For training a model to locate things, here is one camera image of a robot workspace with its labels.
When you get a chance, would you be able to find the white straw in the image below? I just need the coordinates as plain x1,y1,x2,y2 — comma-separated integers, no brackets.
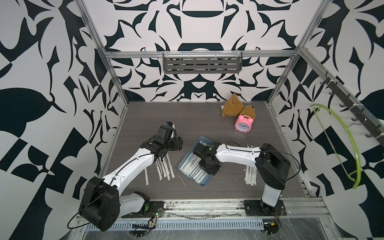
180,154,201,176
191,169,207,184

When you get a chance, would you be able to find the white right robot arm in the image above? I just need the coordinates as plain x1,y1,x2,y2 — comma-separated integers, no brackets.
193,142,291,208

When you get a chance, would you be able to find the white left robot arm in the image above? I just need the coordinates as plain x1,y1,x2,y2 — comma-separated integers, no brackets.
77,122,183,232

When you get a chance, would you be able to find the blue storage tray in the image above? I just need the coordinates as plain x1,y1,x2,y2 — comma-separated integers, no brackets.
178,136,213,187

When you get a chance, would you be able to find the left pile wrapped straw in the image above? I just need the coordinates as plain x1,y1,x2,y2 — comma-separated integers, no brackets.
155,153,175,181

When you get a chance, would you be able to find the pile wrapped straw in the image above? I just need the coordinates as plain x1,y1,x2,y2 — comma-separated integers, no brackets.
155,153,175,181
244,166,258,186

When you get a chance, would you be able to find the right pile wrapped straw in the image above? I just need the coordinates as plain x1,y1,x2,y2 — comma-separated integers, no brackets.
244,166,258,186

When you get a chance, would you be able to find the pink alarm clock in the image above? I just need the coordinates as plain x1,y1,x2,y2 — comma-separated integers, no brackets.
235,115,254,133

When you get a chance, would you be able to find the brown teddy bear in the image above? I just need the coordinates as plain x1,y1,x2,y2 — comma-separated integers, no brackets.
221,94,256,119

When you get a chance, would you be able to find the green clothes hanger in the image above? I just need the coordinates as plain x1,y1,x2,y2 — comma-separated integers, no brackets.
311,104,362,190

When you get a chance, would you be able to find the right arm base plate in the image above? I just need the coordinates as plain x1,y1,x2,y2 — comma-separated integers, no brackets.
243,200,287,217

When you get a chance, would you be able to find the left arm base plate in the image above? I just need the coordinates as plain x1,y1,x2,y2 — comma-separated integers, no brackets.
122,201,165,219

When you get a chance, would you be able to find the grey wall shelf rack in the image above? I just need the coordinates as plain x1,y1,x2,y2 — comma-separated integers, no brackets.
163,51,243,74

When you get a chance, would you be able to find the white cable duct strip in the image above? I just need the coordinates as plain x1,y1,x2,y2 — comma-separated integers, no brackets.
84,218,265,232

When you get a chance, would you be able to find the black wall hook rail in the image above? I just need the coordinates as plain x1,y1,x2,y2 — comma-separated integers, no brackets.
322,71,384,145

